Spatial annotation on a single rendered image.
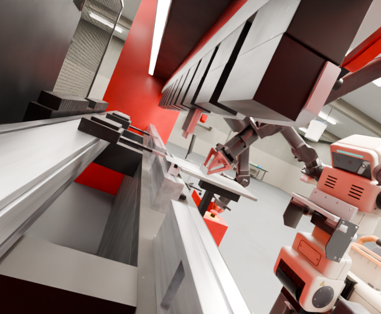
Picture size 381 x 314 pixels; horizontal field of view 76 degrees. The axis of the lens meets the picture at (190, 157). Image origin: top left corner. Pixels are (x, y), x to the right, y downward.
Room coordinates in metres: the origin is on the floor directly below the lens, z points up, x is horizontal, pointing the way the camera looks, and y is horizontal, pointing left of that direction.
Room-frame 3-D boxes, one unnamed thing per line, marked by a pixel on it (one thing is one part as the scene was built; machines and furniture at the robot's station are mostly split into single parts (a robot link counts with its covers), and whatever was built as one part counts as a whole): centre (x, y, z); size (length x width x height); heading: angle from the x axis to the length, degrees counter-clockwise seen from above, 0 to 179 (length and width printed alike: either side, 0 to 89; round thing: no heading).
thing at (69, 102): (0.88, 0.48, 1.02); 0.37 x 0.06 x 0.04; 14
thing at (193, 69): (0.95, 0.09, 1.26); 0.15 x 0.09 x 0.17; 14
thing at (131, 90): (2.94, 0.77, 1.15); 0.85 x 0.25 x 2.30; 104
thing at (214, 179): (0.82, -0.10, 1.00); 0.26 x 0.18 x 0.01; 104
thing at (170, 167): (0.81, 0.05, 0.99); 0.20 x 0.03 x 0.03; 14
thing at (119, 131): (0.75, 0.20, 1.01); 0.26 x 0.12 x 0.05; 104
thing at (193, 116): (0.78, 0.05, 1.13); 0.10 x 0.02 x 0.10; 14
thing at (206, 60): (0.76, 0.04, 1.26); 0.15 x 0.09 x 0.17; 14
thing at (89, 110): (1.17, 0.57, 0.94); 1.02 x 0.06 x 0.12; 14
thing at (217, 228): (1.17, -0.19, 0.75); 0.20 x 0.16 x 0.18; 14
